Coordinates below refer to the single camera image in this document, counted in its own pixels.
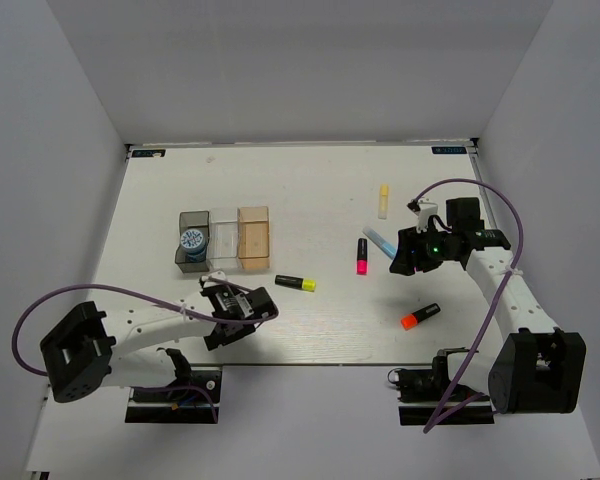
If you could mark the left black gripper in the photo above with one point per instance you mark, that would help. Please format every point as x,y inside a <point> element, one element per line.
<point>212,341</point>

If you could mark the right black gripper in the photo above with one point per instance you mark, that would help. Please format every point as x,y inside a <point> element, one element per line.
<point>409,240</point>

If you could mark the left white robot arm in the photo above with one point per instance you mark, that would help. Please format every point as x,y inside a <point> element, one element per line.
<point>89,348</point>

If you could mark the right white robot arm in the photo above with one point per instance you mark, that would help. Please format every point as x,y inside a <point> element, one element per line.
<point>539,366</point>

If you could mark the pastel blue highlighter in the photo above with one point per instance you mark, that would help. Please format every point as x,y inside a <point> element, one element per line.
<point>384,245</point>

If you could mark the pink black highlighter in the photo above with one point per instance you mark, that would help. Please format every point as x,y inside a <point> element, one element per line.
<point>362,257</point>

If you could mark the orange black highlighter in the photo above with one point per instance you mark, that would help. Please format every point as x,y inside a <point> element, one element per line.
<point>413,319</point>

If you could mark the pastel yellow highlighter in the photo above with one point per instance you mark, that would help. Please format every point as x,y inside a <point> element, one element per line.
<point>383,202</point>

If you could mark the yellow black highlighter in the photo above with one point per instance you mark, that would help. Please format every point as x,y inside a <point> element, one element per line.
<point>297,283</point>

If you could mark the clear transparent container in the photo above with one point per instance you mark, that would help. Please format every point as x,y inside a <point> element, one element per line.
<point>223,239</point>

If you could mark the right blue table label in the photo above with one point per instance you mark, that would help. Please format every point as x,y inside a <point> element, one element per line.
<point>448,150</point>

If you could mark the blue table label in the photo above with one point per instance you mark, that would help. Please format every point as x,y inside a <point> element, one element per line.
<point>448,150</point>
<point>148,153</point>

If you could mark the orange transparent container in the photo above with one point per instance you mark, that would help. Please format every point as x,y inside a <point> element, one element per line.
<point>254,238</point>

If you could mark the grey transparent container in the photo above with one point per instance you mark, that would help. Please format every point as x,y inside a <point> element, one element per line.
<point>187,220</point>

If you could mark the left blue table label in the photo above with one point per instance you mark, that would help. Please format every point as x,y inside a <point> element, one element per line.
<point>148,153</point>

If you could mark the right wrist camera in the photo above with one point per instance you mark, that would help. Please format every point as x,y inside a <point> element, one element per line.
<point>424,210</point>

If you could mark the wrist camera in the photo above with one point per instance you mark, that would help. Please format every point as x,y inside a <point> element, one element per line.
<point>212,278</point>
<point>424,210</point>

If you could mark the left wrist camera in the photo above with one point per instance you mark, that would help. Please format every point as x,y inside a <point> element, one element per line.
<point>212,278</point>

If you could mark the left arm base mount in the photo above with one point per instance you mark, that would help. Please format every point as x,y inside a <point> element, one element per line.
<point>197,406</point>

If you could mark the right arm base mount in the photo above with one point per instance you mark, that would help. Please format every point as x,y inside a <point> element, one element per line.
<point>421,387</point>

